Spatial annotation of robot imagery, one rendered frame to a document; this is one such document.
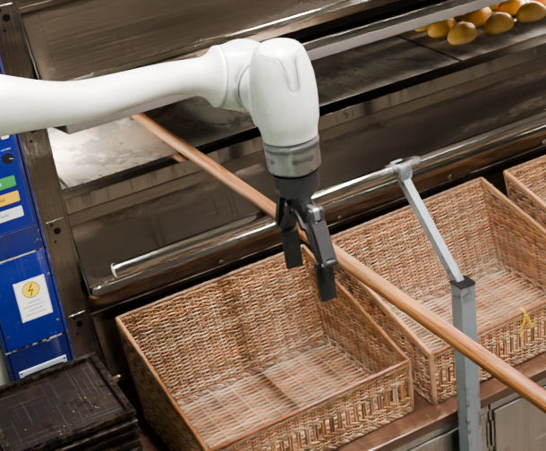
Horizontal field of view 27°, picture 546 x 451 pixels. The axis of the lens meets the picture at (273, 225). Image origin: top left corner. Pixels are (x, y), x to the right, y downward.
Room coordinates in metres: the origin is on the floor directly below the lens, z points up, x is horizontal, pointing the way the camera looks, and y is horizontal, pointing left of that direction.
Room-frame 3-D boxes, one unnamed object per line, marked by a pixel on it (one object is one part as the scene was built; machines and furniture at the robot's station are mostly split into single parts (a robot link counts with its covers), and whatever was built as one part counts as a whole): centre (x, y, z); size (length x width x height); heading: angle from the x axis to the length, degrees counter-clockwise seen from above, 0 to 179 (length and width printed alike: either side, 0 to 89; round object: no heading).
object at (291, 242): (1.72, -0.03, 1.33); 0.03 x 0.01 x 0.07; 110
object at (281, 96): (1.67, -0.04, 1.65); 0.13 x 0.11 x 0.16; 18
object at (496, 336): (2.53, -0.47, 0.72); 0.56 x 0.49 x 0.28; 117
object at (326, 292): (1.59, -0.07, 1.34); 0.03 x 0.01 x 0.07; 110
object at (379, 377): (2.28, 0.07, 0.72); 0.56 x 0.49 x 0.28; 116
